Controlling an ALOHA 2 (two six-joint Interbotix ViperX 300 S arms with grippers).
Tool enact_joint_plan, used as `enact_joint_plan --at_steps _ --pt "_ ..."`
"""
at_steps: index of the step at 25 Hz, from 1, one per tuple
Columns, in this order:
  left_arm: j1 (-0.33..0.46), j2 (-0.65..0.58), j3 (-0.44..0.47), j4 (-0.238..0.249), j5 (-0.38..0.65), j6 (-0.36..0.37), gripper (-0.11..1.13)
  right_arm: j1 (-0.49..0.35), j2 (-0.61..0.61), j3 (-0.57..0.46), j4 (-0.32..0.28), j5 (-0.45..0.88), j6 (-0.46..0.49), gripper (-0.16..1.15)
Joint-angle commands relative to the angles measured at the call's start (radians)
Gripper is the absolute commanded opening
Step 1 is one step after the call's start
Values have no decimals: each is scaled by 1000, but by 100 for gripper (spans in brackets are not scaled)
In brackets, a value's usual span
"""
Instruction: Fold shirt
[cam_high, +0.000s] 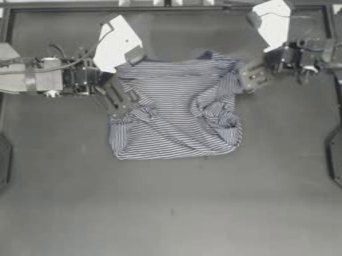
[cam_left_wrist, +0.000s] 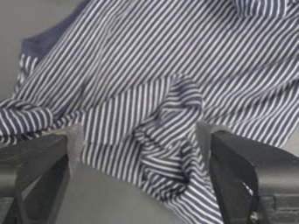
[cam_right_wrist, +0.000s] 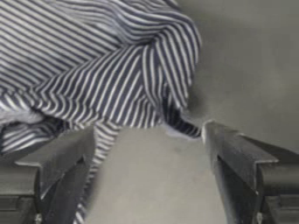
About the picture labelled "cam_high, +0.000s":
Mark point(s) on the navy white striped shirt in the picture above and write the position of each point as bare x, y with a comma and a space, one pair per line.
178, 116

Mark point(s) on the black side block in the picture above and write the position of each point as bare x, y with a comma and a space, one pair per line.
336, 156
5, 163

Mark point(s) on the black table frame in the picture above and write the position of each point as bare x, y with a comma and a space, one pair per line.
89, 6

